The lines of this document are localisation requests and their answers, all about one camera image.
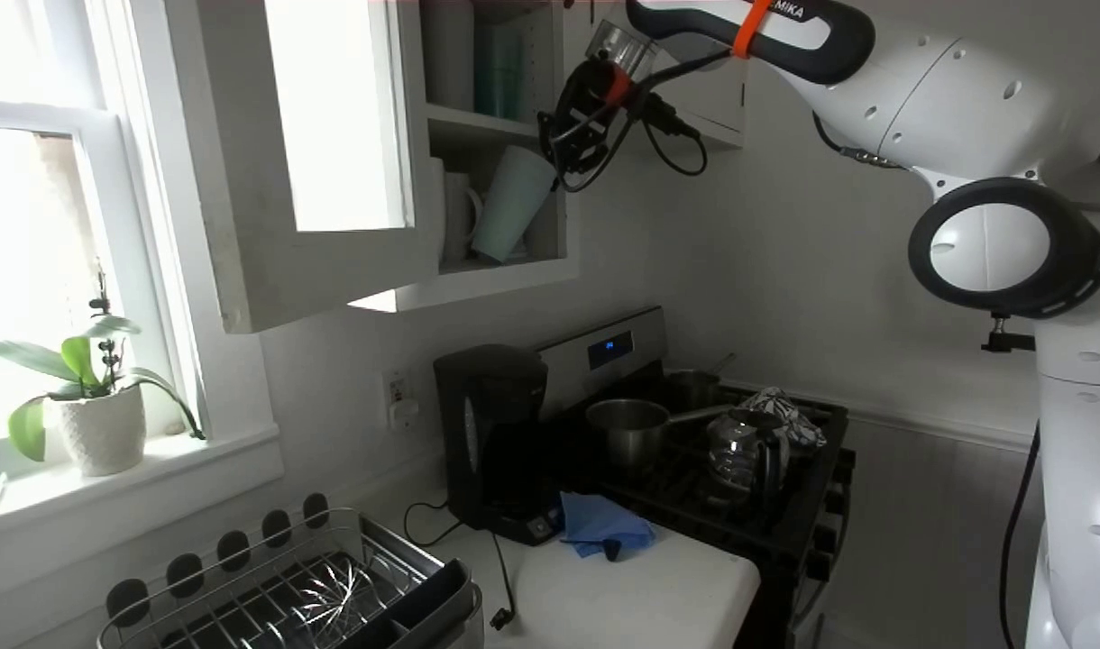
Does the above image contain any window frame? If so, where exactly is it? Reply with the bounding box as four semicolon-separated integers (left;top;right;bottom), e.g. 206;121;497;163
0;0;274;528

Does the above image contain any blue cup front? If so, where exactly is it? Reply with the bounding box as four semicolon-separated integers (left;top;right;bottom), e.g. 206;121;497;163
473;147;555;264

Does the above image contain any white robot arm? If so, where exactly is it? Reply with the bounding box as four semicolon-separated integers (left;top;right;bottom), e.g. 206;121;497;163
536;0;1100;318

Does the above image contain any stainless steel stove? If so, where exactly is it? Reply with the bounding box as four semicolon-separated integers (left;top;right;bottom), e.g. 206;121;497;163
540;307;854;649

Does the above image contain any dish drying rack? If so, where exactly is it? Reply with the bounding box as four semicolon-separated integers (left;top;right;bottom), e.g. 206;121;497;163
99;494;480;649

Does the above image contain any black camera stand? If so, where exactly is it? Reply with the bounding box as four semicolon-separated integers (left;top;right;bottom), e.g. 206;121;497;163
981;313;1040;353

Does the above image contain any glass coffee carafe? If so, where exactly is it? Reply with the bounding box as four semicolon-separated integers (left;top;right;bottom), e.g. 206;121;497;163
707;410;791;499

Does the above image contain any black power cord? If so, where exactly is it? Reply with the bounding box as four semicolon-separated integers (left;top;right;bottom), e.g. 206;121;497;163
399;499;525;635

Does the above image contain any steel saucepan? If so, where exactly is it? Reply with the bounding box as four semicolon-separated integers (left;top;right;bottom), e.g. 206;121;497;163
583;398;725;468
662;373;723;410

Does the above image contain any wall power outlet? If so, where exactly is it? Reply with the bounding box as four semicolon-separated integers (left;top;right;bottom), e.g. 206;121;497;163
380;373;418;431

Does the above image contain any black coffee maker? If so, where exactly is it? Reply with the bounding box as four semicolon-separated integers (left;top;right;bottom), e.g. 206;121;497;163
433;343;564;544

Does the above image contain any patterned kitchen towel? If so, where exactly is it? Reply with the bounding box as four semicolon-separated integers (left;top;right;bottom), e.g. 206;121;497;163
744;385;825;449

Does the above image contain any blue cleaning cloth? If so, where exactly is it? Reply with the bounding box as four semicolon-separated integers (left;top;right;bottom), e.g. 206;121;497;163
560;492;658;563

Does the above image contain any steel saucepan back left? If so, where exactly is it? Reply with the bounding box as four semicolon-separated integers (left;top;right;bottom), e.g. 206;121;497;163
583;398;725;468

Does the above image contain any potted green plant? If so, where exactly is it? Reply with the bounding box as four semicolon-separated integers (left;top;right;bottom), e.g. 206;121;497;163
0;290;203;476

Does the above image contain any white mug on shelf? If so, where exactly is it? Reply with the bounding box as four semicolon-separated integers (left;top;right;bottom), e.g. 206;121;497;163
433;158;480;266

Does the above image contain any white upper cabinet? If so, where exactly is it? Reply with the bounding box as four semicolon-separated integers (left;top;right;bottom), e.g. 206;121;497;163
167;0;757;338

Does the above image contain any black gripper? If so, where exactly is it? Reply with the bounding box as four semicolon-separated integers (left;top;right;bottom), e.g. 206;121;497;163
536;23;653;178

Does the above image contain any steel saucepan right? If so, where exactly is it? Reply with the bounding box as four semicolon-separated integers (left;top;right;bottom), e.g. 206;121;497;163
662;373;723;410

